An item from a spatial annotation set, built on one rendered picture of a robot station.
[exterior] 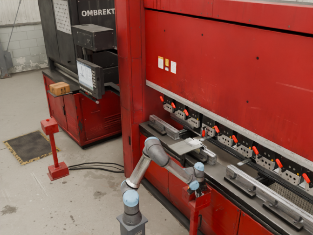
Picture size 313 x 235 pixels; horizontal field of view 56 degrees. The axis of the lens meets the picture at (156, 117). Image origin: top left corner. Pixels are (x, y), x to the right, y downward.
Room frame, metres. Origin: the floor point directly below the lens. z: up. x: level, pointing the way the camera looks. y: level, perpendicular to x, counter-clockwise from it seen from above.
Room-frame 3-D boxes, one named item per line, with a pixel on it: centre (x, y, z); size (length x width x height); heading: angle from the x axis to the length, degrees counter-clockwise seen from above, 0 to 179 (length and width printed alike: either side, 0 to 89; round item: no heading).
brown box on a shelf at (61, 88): (3.85, 1.34, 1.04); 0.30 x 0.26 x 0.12; 38
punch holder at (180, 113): (2.67, -0.26, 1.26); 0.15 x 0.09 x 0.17; 34
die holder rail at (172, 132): (2.94, -0.08, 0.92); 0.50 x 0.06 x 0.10; 34
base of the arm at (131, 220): (1.71, 0.19, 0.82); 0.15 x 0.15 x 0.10
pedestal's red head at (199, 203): (2.02, -0.34, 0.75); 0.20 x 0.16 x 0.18; 30
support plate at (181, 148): (2.40, -0.27, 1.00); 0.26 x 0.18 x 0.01; 124
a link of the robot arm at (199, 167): (1.96, -0.34, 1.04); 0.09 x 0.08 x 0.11; 103
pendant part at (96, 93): (3.17, 0.73, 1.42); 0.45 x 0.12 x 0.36; 39
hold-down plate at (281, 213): (1.62, -0.91, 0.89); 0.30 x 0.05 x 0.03; 34
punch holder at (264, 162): (1.84, -0.83, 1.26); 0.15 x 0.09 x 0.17; 34
